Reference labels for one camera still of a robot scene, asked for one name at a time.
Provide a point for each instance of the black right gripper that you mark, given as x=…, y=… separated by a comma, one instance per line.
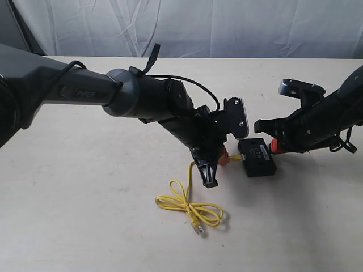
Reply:
x=308, y=129

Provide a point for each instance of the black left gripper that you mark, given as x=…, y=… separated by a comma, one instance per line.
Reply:
x=200, y=133

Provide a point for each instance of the black network switch box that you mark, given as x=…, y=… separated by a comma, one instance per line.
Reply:
x=256, y=158

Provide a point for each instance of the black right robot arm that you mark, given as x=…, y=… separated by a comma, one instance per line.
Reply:
x=349, y=93

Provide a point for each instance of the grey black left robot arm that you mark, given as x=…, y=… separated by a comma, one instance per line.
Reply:
x=29, y=81

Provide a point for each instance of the white wrinkled backdrop curtain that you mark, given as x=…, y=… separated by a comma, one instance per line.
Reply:
x=197, y=29

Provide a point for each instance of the black light stand pole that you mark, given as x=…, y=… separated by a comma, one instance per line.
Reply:
x=31, y=43

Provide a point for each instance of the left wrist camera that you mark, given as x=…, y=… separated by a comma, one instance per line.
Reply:
x=233, y=118

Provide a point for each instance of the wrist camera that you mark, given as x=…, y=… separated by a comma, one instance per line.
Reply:
x=308, y=93
x=233, y=118

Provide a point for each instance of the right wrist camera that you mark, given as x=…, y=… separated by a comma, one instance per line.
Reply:
x=308, y=93

